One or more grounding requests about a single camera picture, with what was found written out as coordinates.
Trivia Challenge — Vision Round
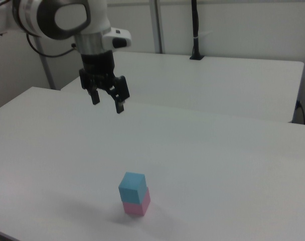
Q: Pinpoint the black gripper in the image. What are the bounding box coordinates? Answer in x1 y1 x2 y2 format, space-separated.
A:
78 49 131 114

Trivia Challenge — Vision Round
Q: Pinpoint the blue cube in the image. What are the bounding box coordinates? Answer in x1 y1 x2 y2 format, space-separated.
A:
118 172 146 204

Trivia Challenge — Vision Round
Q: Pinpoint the pink cube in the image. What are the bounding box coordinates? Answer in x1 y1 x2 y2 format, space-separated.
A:
121 187 151 217

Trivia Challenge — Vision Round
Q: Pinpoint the white side table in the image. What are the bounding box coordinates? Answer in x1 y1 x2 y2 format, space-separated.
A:
60 51 305 124

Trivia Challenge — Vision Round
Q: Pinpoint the grey metal partition post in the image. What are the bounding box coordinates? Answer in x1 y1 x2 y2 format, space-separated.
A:
149 0 166 54
36 37 56 90

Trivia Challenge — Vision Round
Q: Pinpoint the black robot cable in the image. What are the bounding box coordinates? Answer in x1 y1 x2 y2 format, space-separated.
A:
26 32 77 59

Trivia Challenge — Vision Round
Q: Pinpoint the black camera stand pole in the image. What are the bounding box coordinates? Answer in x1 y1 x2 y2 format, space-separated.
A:
189 0 206 61

